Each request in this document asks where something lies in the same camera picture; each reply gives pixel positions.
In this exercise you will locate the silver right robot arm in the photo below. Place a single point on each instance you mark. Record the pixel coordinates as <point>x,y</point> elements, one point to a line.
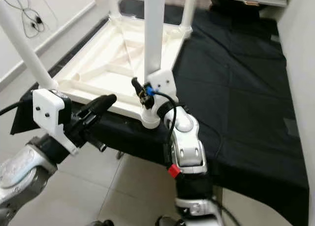
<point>187,147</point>

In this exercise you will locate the white plastic table top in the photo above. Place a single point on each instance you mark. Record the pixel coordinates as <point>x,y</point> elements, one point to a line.
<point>108,68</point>

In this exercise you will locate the grey metal bench leg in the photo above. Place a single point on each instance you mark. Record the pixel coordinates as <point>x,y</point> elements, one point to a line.
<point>120,155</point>

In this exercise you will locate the grey tape patch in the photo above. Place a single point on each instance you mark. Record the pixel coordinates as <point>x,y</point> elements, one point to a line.
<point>291,126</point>

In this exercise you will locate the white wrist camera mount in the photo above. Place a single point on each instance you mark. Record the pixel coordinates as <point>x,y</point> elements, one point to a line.
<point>162,83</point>
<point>49,115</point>

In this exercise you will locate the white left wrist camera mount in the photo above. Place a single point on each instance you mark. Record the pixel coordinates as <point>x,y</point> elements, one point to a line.
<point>49,115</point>

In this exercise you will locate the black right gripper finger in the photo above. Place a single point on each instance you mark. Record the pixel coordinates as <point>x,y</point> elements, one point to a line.
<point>138,87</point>

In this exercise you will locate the black table cloth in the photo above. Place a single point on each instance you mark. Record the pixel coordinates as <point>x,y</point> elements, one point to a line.
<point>236,112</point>

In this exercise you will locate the black glossy round object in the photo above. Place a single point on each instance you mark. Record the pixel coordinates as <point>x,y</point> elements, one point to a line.
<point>241,4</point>

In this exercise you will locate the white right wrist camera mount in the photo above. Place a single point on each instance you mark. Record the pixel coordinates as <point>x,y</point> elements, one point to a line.
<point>162,83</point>

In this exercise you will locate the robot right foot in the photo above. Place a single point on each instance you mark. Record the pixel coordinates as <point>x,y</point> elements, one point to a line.
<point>167,221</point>

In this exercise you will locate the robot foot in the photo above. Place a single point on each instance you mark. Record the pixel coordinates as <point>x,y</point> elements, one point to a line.
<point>103,223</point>
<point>167,221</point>

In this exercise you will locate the black power adapter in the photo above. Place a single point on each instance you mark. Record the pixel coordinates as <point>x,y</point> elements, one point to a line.
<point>38,23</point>

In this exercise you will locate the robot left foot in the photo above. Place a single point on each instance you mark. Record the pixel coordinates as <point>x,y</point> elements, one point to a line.
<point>103,223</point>

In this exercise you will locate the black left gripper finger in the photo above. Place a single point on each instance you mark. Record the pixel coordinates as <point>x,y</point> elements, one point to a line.
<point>101,105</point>

